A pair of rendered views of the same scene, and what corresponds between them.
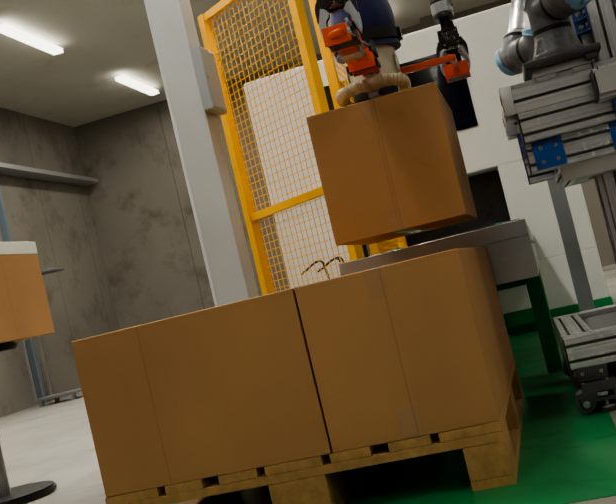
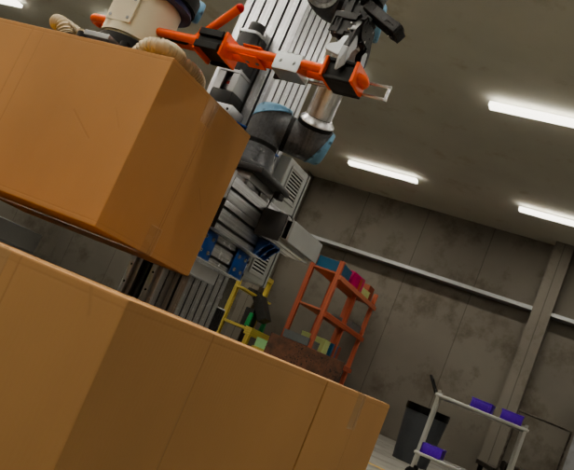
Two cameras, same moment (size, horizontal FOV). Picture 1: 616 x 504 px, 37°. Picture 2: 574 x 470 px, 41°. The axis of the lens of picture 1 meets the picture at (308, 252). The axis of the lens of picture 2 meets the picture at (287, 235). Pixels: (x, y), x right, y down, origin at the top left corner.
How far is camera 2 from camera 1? 243 cm
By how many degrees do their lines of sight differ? 76
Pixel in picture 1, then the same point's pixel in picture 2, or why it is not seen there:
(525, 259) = not seen: hidden behind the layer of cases
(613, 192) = (160, 284)
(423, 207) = (172, 245)
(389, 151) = (192, 167)
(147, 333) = (216, 356)
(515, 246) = not seen: hidden behind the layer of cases
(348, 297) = (341, 416)
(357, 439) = not seen: outside the picture
